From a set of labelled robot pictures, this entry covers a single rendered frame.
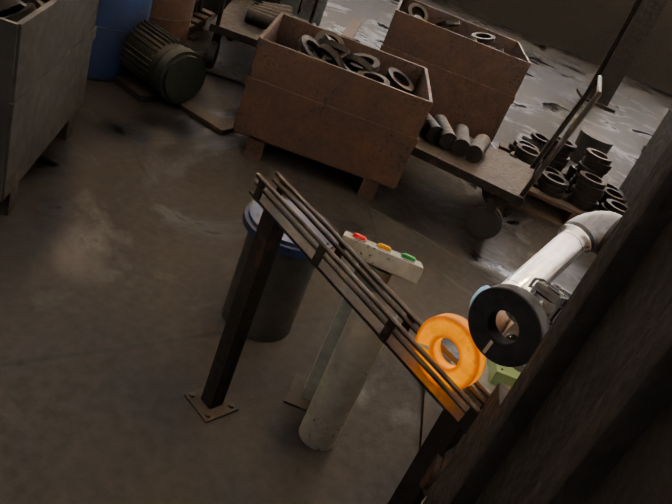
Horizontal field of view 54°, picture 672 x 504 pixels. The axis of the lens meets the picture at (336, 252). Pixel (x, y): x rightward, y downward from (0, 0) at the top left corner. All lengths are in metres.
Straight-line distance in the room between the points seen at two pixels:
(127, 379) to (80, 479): 0.37
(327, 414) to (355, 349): 0.25
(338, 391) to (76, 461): 0.70
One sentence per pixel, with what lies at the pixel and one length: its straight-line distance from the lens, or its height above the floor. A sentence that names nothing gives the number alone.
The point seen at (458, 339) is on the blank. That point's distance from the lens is 1.35.
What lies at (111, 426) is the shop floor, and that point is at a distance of 1.95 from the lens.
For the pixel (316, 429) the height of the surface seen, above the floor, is 0.08.
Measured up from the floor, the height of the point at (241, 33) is 0.33.
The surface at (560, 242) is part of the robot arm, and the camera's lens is 1.73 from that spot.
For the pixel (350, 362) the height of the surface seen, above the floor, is 0.35.
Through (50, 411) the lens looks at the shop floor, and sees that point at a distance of 1.97.
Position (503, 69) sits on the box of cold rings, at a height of 0.64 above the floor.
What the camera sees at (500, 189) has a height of 0.32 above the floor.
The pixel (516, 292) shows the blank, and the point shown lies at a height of 0.92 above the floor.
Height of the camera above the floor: 1.45
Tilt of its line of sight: 29 degrees down
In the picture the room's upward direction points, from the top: 22 degrees clockwise
